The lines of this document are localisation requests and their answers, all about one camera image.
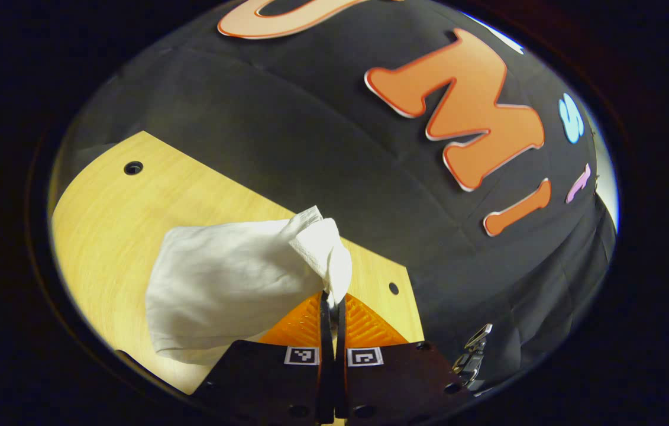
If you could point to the black backdrop cloth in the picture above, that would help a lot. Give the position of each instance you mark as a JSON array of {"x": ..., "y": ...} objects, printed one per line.
[{"x": 310, "y": 136}]

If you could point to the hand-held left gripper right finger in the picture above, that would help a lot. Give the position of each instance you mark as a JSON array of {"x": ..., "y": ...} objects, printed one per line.
[{"x": 399, "y": 384}]

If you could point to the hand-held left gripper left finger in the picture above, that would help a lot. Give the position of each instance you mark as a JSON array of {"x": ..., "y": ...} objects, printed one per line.
[{"x": 269, "y": 384}]

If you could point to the metal spring clamp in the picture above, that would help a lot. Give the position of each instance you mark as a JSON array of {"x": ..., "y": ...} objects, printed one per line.
[{"x": 474, "y": 352}]

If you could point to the white jeans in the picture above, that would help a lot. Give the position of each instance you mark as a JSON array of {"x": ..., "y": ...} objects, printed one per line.
[{"x": 228, "y": 284}]

